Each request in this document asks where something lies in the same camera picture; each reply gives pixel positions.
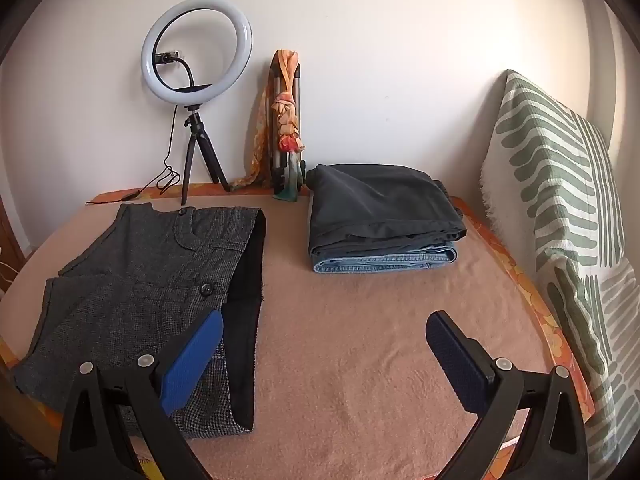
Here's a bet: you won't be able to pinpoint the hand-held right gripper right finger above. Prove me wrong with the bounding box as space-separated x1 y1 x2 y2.
425 311 591 480

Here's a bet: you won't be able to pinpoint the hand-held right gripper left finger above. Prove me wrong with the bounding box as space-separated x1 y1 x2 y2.
56 308 224 480

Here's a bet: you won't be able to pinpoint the grey tweed pants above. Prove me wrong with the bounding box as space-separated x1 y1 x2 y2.
12 202 266 438

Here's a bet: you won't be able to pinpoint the dark folded pants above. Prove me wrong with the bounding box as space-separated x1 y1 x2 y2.
305 163 468 263

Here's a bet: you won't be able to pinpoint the orange floral tablecloth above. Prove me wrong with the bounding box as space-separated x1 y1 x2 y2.
0 182 596 480

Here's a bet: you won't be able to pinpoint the blue folded jeans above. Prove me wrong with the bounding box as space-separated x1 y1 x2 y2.
311 242 459 275

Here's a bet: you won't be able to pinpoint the brown wooden furniture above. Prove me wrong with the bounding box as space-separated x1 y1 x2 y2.
0 195 26 293

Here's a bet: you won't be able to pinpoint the green striped white cushion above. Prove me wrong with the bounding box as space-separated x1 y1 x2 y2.
480 69 628 480

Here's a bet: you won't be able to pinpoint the black mini tripod stand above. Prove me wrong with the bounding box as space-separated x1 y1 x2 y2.
180 104 232 206

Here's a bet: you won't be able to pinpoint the folded tripod with orange scarf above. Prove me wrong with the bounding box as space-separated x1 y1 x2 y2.
231 49 308 203

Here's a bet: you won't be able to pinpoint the folded silver tripod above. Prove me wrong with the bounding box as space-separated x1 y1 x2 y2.
270 52 306 201

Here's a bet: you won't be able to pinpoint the black ring light cable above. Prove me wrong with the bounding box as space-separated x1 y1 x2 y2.
85 105 182 207

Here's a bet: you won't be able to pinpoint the white ring light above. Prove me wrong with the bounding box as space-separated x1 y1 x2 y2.
140 0 253 107

